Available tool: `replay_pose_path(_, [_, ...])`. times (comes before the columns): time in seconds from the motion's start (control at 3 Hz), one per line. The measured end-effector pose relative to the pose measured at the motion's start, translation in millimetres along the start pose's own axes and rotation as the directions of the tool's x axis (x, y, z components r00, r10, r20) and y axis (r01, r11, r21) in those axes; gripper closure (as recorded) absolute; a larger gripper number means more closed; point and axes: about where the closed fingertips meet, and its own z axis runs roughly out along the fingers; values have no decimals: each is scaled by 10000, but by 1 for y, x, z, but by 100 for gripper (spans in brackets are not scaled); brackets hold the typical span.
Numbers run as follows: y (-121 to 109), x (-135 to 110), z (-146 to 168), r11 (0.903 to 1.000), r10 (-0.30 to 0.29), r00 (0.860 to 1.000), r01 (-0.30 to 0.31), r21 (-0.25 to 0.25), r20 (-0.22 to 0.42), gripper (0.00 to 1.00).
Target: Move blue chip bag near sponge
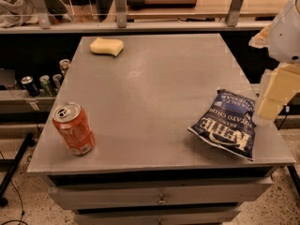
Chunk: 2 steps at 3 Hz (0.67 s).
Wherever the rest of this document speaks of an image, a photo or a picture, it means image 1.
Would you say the top drawer with handle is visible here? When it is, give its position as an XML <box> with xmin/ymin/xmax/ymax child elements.
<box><xmin>49</xmin><ymin>177</ymin><xmax>272</xmax><ymax>210</ymax></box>

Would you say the grey drawer cabinet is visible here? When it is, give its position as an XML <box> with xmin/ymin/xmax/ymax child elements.
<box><xmin>28</xmin><ymin>34</ymin><xmax>293</xmax><ymax>216</ymax></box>

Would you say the black stand leg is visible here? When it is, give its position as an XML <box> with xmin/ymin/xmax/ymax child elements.
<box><xmin>0</xmin><ymin>132</ymin><xmax>36</xmax><ymax>207</ymax></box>

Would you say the lower drawer with handle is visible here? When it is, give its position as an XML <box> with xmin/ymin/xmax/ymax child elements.
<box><xmin>74</xmin><ymin>206</ymin><xmax>240</xmax><ymax>225</ymax></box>

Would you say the silver can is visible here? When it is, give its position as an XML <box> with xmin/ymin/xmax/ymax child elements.
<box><xmin>52</xmin><ymin>74</ymin><xmax>63</xmax><ymax>90</ymax></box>

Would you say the black floor cable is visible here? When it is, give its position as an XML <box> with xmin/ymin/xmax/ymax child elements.
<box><xmin>0</xmin><ymin>150</ymin><xmax>29</xmax><ymax>225</ymax></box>

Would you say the dark blue can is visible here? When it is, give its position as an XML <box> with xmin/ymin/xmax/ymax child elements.
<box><xmin>21</xmin><ymin>76</ymin><xmax>39</xmax><ymax>97</ymax></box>

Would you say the clear acrylic panel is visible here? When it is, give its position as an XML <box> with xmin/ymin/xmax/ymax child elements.
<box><xmin>0</xmin><ymin>0</ymin><xmax>120</xmax><ymax>24</ymax></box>

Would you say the green can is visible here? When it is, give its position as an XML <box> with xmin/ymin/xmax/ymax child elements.
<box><xmin>39</xmin><ymin>75</ymin><xmax>55</xmax><ymax>97</ymax></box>

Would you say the yellow sponge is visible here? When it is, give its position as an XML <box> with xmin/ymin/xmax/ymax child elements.
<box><xmin>90</xmin><ymin>37</ymin><xmax>124</xmax><ymax>56</ymax></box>

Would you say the blue Kettle chip bag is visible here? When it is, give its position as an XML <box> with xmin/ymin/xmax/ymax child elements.
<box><xmin>187</xmin><ymin>89</ymin><xmax>255</xmax><ymax>160</ymax></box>

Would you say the drawer with handle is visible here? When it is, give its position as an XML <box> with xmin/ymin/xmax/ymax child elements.
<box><xmin>74</xmin><ymin>206</ymin><xmax>240</xmax><ymax>225</ymax></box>
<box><xmin>49</xmin><ymin>177</ymin><xmax>272</xmax><ymax>210</ymax></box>

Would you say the middle metal bracket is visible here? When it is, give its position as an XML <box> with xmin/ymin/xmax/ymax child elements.
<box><xmin>114</xmin><ymin>0</ymin><xmax>127</xmax><ymax>28</ymax></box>

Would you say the tan can on shelf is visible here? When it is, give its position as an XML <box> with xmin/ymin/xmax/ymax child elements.
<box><xmin>59</xmin><ymin>59</ymin><xmax>70</xmax><ymax>76</ymax></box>

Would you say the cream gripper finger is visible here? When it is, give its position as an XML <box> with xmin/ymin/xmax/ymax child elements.
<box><xmin>248</xmin><ymin>24</ymin><xmax>271</xmax><ymax>49</ymax></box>
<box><xmin>256</xmin><ymin>63</ymin><xmax>300</xmax><ymax>120</ymax></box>

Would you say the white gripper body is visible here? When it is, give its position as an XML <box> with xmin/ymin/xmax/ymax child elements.
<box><xmin>268</xmin><ymin>0</ymin><xmax>300</xmax><ymax>64</ymax></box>

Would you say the orange soda can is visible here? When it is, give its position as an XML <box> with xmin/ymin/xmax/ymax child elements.
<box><xmin>52</xmin><ymin>102</ymin><xmax>95</xmax><ymax>156</ymax></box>

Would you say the left metal bracket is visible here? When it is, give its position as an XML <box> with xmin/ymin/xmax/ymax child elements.
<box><xmin>32</xmin><ymin>0</ymin><xmax>51</xmax><ymax>29</ymax></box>

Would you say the grey cloth bundle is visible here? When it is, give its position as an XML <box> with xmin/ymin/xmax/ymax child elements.
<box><xmin>0</xmin><ymin>0</ymin><xmax>55</xmax><ymax>29</ymax></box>

